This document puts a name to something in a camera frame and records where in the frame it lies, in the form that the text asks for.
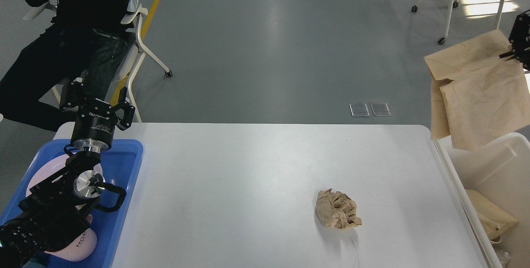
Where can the person leg with shoe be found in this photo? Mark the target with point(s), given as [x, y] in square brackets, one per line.
[86, 39]

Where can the brown paper bag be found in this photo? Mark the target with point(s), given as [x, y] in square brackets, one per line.
[494, 220]
[476, 96]

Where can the white chair leg left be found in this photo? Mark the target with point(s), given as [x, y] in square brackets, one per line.
[134, 55]

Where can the blue plastic tray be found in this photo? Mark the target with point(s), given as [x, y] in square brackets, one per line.
[120, 165]

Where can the pink plastic plate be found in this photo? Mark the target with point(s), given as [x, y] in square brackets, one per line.
[45, 172]

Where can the brown paper ball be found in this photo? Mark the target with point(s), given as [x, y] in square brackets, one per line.
[337, 210]

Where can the white plastic bin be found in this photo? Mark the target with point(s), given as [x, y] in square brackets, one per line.
[500, 171]

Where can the pink mug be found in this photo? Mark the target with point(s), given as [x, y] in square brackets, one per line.
[79, 249]

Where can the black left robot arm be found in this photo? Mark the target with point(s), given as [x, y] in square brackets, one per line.
[56, 211]

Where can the small grey metal plate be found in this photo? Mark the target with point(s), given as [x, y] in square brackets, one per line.
[359, 110]

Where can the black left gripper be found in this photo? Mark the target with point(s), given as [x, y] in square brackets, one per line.
[94, 127]

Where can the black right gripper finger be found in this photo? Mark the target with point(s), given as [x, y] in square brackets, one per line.
[522, 55]
[519, 37]

